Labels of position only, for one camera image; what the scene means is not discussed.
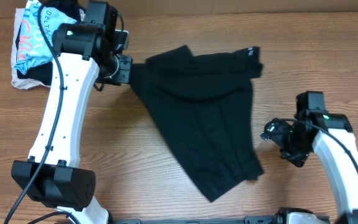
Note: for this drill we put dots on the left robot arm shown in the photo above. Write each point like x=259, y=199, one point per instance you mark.
x=72, y=50

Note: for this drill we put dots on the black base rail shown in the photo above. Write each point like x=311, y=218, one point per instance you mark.
x=279, y=217

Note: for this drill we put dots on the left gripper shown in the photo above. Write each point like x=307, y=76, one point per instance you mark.
x=125, y=70

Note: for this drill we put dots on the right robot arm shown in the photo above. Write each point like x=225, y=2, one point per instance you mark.
x=330, y=136

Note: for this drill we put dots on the black t-shirt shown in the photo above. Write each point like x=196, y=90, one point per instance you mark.
x=202, y=106

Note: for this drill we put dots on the beige garment in pile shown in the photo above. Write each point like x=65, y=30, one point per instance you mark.
x=20, y=79

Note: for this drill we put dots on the black garment in pile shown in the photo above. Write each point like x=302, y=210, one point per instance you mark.
x=42, y=73

